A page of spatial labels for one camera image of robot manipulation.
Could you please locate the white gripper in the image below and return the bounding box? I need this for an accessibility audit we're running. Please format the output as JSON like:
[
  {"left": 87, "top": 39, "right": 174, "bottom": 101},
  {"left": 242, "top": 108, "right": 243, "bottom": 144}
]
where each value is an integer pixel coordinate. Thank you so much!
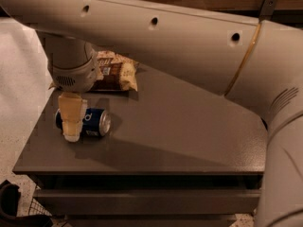
[{"left": 51, "top": 58, "right": 99, "bottom": 142}]

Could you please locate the blue pepsi can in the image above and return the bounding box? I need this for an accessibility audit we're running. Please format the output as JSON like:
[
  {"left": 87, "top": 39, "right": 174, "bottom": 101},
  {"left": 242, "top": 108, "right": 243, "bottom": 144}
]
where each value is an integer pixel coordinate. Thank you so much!
[{"left": 55, "top": 108, "right": 111, "bottom": 142}]

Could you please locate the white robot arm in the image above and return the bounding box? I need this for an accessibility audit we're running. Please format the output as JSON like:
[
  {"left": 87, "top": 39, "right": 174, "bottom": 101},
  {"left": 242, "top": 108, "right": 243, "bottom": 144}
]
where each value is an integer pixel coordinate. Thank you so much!
[{"left": 0, "top": 0, "right": 303, "bottom": 227}]

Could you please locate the brown yellow chip bag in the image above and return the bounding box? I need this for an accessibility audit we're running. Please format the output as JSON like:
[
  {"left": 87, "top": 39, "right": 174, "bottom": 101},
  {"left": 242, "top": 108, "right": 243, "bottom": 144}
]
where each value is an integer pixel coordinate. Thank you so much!
[{"left": 48, "top": 50, "right": 140, "bottom": 93}]

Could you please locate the black bag on floor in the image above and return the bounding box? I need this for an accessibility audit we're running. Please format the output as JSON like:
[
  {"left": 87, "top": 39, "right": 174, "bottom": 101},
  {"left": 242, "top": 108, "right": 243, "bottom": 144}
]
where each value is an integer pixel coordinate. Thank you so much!
[{"left": 0, "top": 180, "right": 53, "bottom": 227}]

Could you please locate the grey drawer cabinet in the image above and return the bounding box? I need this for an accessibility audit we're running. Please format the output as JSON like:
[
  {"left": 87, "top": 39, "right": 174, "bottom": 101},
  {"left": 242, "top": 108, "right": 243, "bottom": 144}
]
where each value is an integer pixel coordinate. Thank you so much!
[{"left": 14, "top": 66, "right": 267, "bottom": 227}]

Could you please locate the wire basket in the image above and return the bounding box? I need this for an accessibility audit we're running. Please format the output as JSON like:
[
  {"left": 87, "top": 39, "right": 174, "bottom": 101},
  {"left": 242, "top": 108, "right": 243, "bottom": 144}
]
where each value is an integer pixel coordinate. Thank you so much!
[{"left": 27, "top": 196, "right": 51, "bottom": 217}]

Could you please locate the metal shelf bracket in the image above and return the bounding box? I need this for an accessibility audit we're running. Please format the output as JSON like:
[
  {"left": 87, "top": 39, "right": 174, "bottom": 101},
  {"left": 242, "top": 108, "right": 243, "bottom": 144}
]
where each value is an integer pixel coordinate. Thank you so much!
[{"left": 258, "top": 0, "right": 278, "bottom": 21}]

